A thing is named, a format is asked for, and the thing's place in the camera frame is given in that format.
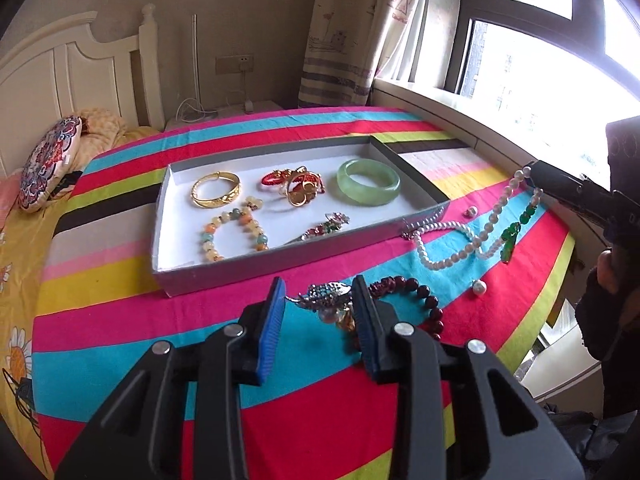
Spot yellow floral bedsheet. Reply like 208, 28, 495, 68
0, 127, 161, 480

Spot white wooden headboard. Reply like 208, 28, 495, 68
0, 4, 166, 176

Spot white nightstand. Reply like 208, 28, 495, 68
165, 100, 286, 133

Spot colourful gem hair clip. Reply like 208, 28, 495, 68
285, 211, 351, 246

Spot white window sill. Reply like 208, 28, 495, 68
372, 77, 616, 196

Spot orange checked blanket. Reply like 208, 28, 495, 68
75, 107, 161, 161

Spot round patterned cushion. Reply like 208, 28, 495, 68
17, 116, 83, 213

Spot multicolour bead bracelet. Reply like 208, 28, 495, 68
201, 195, 271, 262

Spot white floor lamp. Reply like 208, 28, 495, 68
190, 15, 201, 111

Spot beige wall socket panel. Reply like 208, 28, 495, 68
216, 54, 252, 73

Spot grey cardboard box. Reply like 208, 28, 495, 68
150, 135, 451, 298

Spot gold bangle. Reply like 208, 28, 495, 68
190, 171, 242, 208

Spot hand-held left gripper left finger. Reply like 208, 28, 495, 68
54, 276, 287, 480

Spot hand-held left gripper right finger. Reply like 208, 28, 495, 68
350, 274, 586, 480

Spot pink floral quilt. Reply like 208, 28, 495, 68
0, 175, 23, 231

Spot dark red bead bracelet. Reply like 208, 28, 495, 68
369, 274, 446, 342

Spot rose gold ring bangles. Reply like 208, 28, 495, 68
280, 167, 326, 207

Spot person's right hand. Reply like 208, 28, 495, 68
575, 247, 640, 361

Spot silver brooch with pearl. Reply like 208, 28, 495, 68
286, 280, 358, 331

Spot colourful striped cloth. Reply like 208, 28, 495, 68
31, 105, 576, 480

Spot person's right forearm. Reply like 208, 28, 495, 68
597, 325, 640, 418

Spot green jade bangle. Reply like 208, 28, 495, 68
336, 158, 402, 206

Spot printed beige curtain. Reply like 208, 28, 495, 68
297, 0, 433, 108

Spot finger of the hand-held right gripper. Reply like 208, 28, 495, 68
522, 159, 610, 198
542, 187, 613, 226

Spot white coiled cable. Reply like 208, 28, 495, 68
175, 97, 218, 123

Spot window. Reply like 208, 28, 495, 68
420, 0, 640, 181

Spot white pearl necklace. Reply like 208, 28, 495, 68
400, 167, 543, 272

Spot green jade pendant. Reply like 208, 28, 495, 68
500, 187, 545, 265

